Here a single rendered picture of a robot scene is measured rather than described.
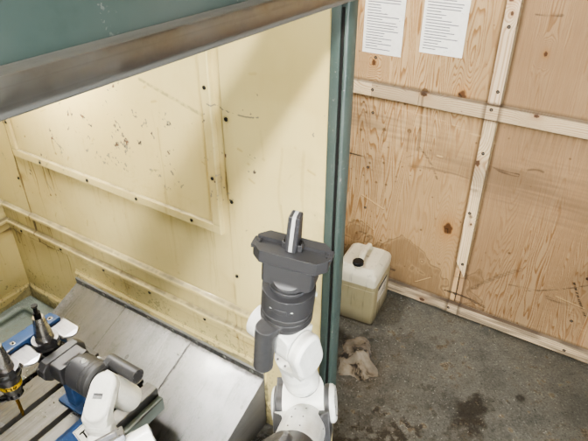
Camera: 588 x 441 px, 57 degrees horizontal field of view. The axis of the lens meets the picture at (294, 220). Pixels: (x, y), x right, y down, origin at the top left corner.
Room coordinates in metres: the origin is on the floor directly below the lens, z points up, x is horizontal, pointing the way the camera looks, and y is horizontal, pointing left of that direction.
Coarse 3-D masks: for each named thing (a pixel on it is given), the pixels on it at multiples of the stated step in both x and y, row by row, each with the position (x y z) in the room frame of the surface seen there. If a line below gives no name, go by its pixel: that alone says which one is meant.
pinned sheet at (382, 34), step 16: (368, 0) 2.80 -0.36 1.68; (384, 0) 2.75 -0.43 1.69; (400, 0) 2.71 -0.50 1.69; (368, 16) 2.80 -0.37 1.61; (384, 16) 2.75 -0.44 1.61; (400, 16) 2.71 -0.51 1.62; (368, 32) 2.79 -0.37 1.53; (384, 32) 2.75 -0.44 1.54; (400, 32) 2.70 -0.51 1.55; (368, 48) 2.79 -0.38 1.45; (384, 48) 2.74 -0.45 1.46; (400, 48) 2.70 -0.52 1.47
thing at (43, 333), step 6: (42, 318) 0.97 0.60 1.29; (36, 324) 0.96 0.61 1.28; (42, 324) 0.96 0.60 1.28; (48, 324) 0.98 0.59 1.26; (36, 330) 0.96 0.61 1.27; (42, 330) 0.96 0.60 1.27; (48, 330) 0.97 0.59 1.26; (36, 336) 0.95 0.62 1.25; (42, 336) 0.95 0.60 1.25; (48, 336) 0.96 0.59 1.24; (36, 342) 0.95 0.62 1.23; (42, 342) 0.95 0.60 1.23
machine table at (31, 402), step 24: (24, 384) 1.11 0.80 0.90; (48, 384) 1.11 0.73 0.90; (144, 384) 1.11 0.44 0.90; (0, 408) 1.03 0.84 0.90; (24, 408) 1.03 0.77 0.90; (48, 408) 1.03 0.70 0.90; (144, 408) 1.05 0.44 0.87; (0, 432) 0.96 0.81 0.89; (24, 432) 0.95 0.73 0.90; (48, 432) 0.95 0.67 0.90
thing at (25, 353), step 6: (18, 348) 0.95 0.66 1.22; (24, 348) 0.95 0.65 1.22; (30, 348) 0.95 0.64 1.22; (12, 354) 0.93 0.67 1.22; (18, 354) 0.93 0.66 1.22; (24, 354) 0.93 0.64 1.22; (30, 354) 0.93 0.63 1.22; (36, 354) 0.93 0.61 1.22; (18, 360) 0.91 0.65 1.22; (24, 360) 0.91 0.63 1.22; (30, 360) 0.91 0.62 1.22; (36, 360) 0.91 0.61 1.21; (24, 366) 0.89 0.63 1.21
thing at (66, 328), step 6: (66, 318) 1.05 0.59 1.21; (54, 324) 1.03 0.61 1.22; (60, 324) 1.03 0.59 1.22; (66, 324) 1.03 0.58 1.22; (72, 324) 1.03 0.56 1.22; (60, 330) 1.01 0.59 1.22; (66, 330) 1.01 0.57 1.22; (72, 330) 1.01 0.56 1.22; (78, 330) 1.01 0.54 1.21; (60, 336) 0.99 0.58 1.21; (66, 336) 0.99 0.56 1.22; (72, 336) 0.99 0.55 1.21
